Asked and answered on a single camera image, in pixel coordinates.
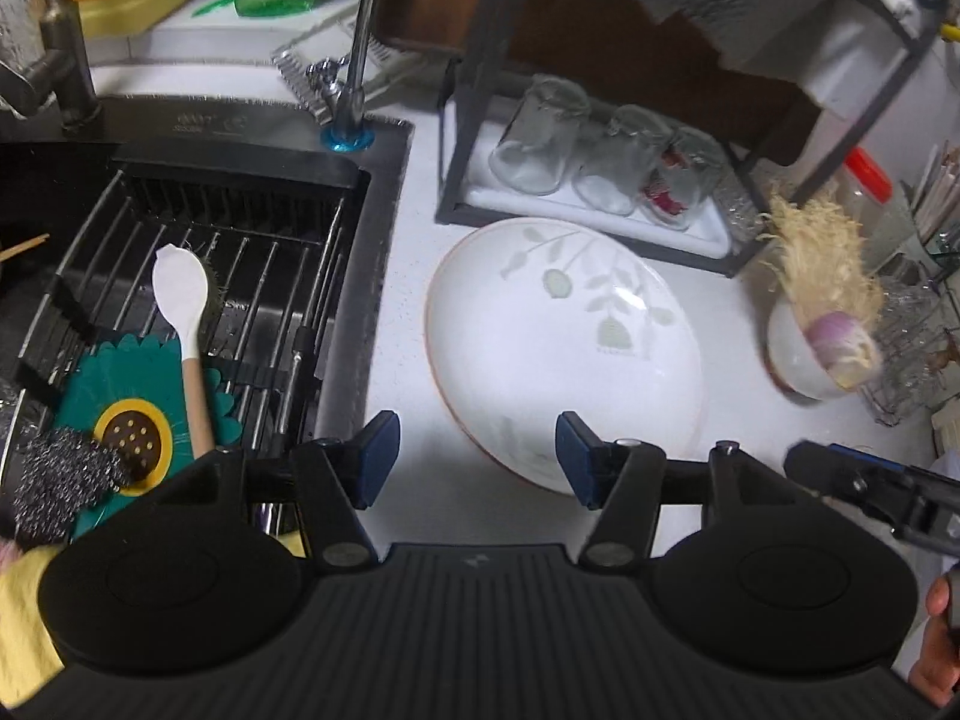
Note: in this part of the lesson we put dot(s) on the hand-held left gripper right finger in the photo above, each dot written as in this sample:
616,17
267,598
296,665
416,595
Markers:
576,459

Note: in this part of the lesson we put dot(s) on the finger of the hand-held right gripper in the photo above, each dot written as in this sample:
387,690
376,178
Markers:
840,469

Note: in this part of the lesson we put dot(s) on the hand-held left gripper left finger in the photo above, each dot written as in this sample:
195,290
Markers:
377,459

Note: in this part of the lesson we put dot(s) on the white floral plate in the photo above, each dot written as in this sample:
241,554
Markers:
562,360

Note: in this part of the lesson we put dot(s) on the person's right hand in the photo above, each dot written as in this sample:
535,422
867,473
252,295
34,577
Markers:
937,652

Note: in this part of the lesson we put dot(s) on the white bowl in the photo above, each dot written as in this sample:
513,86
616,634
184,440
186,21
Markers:
791,360

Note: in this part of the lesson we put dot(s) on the black sink drain rack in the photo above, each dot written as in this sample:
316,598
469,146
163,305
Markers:
247,255

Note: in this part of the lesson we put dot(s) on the plastic jar with red lid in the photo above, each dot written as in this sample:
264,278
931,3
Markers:
874,195

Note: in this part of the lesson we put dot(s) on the white rack tray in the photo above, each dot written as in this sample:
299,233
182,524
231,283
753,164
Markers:
480,195

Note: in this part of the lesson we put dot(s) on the teal flower-shaped mat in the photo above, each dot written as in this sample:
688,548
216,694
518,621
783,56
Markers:
97,382

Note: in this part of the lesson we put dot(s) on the drinking glass with red print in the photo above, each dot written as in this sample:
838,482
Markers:
679,184

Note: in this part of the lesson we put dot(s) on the clear drinking glass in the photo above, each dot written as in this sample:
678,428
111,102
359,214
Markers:
619,165
536,135

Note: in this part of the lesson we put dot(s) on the bundle of chopsticks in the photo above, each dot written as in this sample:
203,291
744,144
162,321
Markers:
937,187

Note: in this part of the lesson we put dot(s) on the steel wool scrubber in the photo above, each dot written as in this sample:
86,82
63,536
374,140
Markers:
64,476

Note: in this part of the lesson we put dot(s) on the black sink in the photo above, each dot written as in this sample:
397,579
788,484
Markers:
247,120

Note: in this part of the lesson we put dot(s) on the yellow cloth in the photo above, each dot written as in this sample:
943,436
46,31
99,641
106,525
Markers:
26,615

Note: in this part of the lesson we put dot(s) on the black metal rack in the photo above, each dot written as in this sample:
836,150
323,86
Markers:
480,67

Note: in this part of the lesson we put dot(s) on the clear ribbed rack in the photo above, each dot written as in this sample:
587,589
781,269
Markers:
315,52

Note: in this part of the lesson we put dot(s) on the wooden chopstick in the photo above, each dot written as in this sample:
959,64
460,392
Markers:
22,247

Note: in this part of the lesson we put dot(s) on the chrome faucet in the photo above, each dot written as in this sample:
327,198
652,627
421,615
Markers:
360,37

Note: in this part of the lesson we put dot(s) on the dark metal faucet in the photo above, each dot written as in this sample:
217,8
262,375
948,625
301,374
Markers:
64,37

